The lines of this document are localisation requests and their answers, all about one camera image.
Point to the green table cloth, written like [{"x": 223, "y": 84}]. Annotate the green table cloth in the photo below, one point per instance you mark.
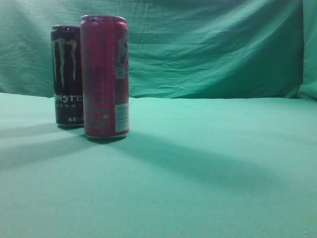
[{"x": 189, "y": 168}]

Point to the black Monster energy can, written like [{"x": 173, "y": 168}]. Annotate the black Monster energy can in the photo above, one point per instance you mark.
[{"x": 67, "y": 75}]

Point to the pink energy drink can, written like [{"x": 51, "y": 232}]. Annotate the pink energy drink can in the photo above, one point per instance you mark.
[{"x": 105, "y": 66}]

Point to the green backdrop cloth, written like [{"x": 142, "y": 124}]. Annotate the green backdrop cloth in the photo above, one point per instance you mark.
[{"x": 177, "y": 48}]

